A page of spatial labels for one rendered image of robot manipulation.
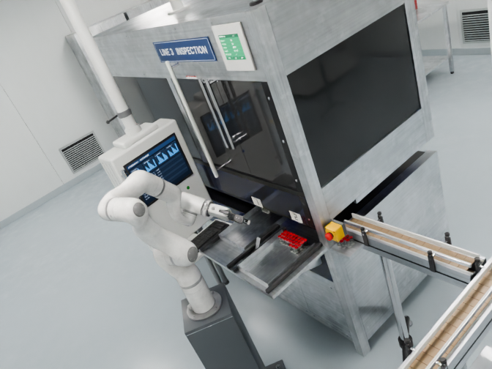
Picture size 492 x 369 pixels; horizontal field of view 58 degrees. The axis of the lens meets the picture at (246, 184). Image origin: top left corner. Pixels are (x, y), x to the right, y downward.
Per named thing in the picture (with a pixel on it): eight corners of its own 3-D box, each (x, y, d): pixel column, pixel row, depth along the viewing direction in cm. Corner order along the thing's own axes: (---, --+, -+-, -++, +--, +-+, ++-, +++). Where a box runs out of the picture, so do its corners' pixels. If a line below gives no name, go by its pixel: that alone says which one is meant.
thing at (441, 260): (342, 243, 233) (334, 220, 226) (360, 226, 240) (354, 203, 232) (470, 294, 180) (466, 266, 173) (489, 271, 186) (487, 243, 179)
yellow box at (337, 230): (336, 230, 225) (333, 219, 222) (347, 233, 220) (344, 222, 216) (326, 239, 222) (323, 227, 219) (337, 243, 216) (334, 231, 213)
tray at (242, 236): (261, 208, 283) (258, 203, 281) (288, 218, 263) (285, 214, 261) (220, 239, 269) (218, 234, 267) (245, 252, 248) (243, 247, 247)
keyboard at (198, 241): (217, 221, 302) (215, 218, 301) (230, 225, 292) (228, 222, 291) (173, 258, 282) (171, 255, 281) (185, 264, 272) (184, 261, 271)
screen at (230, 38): (228, 69, 207) (212, 25, 197) (257, 69, 190) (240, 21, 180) (227, 70, 206) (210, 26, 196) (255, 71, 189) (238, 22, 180)
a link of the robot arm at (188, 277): (193, 290, 209) (173, 252, 198) (165, 285, 220) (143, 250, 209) (206, 272, 218) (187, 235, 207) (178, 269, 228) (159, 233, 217)
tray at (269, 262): (283, 233, 251) (281, 228, 250) (315, 247, 231) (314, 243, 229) (239, 270, 237) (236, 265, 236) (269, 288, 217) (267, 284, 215)
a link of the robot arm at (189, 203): (198, 215, 214) (205, 198, 215) (173, 207, 216) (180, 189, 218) (202, 217, 222) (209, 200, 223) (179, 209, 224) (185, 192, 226)
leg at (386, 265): (404, 337, 262) (380, 238, 227) (418, 344, 255) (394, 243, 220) (395, 347, 259) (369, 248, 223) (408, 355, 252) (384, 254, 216)
